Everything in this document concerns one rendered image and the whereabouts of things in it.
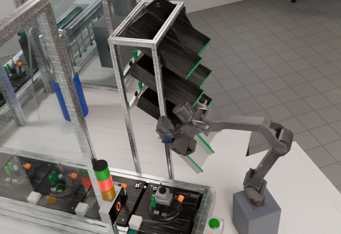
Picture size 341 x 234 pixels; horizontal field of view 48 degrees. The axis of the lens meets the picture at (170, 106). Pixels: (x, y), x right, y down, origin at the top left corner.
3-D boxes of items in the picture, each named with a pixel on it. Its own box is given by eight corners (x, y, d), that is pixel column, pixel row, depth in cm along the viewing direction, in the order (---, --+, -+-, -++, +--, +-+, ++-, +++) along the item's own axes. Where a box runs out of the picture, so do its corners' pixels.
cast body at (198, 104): (205, 109, 178) (210, 100, 173) (201, 115, 175) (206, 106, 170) (190, 100, 179) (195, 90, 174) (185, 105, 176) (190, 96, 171)
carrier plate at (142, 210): (200, 195, 171) (200, 192, 169) (184, 242, 153) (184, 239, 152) (149, 184, 178) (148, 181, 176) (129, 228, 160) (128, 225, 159)
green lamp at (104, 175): (112, 171, 131) (110, 161, 128) (106, 182, 127) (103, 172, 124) (99, 169, 132) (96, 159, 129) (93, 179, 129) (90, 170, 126)
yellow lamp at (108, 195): (117, 190, 137) (115, 181, 134) (112, 201, 133) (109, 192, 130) (105, 188, 138) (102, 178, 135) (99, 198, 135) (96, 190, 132)
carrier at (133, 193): (146, 184, 178) (142, 165, 170) (126, 228, 161) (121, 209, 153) (100, 174, 185) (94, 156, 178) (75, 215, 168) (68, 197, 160)
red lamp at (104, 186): (115, 181, 134) (112, 171, 131) (109, 192, 130) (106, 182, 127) (102, 178, 135) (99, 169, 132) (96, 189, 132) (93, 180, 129)
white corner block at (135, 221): (143, 222, 162) (142, 216, 160) (139, 231, 159) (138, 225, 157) (133, 219, 164) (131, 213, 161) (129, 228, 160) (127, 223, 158)
